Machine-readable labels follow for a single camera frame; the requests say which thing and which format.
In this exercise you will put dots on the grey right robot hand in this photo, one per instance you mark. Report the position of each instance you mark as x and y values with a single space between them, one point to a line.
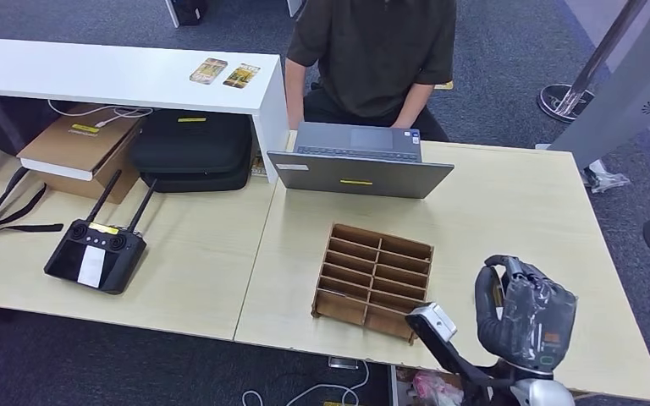
532 319

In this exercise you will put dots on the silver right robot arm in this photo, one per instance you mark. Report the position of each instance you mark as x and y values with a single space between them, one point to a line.
543 392

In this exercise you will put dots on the person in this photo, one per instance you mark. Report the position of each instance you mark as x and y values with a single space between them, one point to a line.
375 50

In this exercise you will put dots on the black bin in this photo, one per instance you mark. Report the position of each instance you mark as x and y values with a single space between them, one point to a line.
189 8

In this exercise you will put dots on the black remote controller with antennas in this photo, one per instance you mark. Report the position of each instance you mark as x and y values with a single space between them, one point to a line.
95 258

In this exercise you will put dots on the brown cardboard box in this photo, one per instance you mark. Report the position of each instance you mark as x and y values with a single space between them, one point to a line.
75 145

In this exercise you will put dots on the printed booklet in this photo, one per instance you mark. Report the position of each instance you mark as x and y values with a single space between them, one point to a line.
258 167

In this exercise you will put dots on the metal desk bracket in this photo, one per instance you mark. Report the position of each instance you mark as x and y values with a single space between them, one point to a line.
343 363

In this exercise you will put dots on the brown open storage box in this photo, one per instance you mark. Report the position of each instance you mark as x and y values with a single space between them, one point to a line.
402 376

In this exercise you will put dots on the brown wooden card organizer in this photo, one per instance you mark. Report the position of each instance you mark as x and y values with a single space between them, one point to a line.
370 286

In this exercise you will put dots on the white furniture leg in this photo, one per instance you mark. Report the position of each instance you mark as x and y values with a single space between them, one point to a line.
171 11
293 5

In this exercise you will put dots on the black carrying case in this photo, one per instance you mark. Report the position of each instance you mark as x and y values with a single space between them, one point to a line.
192 145

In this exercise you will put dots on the pink plastic bag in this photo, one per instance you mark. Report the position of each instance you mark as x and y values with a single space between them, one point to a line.
434 389

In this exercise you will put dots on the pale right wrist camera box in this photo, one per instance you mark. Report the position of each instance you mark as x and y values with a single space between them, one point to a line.
434 325

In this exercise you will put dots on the clear plastic wrap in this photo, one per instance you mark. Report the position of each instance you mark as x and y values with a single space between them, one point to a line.
605 178

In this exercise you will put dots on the room key card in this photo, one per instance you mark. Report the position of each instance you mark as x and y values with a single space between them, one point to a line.
497 295

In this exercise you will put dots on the autumn print ID card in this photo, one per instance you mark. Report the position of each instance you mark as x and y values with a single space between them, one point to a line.
241 75

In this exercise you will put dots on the person's left forearm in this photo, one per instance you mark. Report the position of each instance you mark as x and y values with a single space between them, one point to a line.
414 103

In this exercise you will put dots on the person's right forearm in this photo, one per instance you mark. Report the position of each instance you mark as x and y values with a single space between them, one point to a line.
295 95

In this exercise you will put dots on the white desk shelf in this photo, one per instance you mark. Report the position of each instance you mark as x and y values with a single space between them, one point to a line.
106 73

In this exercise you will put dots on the chrome stanchion post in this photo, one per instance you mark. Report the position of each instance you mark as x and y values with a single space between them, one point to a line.
562 100

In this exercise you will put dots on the grey laptop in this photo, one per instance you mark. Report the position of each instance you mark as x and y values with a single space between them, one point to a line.
358 176

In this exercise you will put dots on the grey panel with fan logo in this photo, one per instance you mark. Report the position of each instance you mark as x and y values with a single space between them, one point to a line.
628 95

